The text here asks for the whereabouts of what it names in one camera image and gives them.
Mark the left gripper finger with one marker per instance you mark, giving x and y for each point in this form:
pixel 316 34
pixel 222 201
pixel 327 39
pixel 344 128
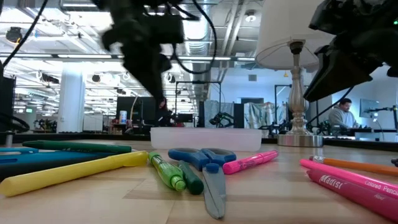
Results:
pixel 149 74

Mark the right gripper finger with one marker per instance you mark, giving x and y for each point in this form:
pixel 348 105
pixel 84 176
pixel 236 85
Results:
pixel 335 74

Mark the orange pencil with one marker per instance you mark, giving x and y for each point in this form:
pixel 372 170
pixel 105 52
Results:
pixel 357 165

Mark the green mechanical pencil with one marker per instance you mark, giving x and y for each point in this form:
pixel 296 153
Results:
pixel 168 174

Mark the green crayon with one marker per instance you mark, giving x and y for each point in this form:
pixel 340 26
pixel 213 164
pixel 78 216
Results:
pixel 191 182
pixel 77 146

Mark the pink colored pencil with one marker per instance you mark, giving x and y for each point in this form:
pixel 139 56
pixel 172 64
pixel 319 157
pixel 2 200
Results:
pixel 342 177

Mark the pink highlighter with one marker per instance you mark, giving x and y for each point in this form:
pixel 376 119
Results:
pixel 248 161

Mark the large pink marker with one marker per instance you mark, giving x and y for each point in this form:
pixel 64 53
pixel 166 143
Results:
pixel 357 196

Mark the blue pen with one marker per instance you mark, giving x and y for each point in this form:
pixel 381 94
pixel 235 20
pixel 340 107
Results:
pixel 46 157

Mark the yellow highlighter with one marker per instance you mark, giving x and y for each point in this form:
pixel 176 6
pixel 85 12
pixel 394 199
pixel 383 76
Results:
pixel 62 174

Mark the black pen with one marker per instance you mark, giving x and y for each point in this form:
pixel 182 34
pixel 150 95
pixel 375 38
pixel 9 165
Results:
pixel 31 171

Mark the black background robot arm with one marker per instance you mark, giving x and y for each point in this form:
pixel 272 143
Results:
pixel 222 119

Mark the clear box with pink lid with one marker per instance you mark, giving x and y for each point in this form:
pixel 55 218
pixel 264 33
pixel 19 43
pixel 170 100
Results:
pixel 205 138

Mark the black monitor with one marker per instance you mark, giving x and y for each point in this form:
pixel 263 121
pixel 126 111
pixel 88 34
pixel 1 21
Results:
pixel 136 109

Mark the person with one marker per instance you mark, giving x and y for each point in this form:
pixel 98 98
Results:
pixel 342 118
pixel 164 112

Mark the white canister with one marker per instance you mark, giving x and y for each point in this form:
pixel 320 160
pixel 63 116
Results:
pixel 123 117

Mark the lamp with white shade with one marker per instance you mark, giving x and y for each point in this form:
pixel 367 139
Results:
pixel 280 37

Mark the crumpled grey tarp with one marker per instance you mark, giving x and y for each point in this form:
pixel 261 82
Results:
pixel 264 115
pixel 217 107

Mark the white pillar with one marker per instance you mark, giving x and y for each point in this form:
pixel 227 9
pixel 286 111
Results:
pixel 71 102

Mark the round ceiling sensor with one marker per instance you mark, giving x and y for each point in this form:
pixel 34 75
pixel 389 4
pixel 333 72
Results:
pixel 250 17

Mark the black ceiling spotlight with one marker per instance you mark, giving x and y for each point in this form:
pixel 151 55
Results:
pixel 14 34

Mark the dark screen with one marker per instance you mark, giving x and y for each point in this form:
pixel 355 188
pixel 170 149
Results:
pixel 7 102

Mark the wall mounted monitor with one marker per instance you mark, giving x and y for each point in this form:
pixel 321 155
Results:
pixel 368 107

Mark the silver air duct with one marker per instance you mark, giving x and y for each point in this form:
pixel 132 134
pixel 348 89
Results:
pixel 200 31

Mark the grey wall vent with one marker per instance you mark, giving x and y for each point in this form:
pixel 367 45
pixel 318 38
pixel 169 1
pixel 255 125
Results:
pixel 252 77

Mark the grey metal post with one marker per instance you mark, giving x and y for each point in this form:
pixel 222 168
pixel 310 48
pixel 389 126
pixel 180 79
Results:
pixel 9 140

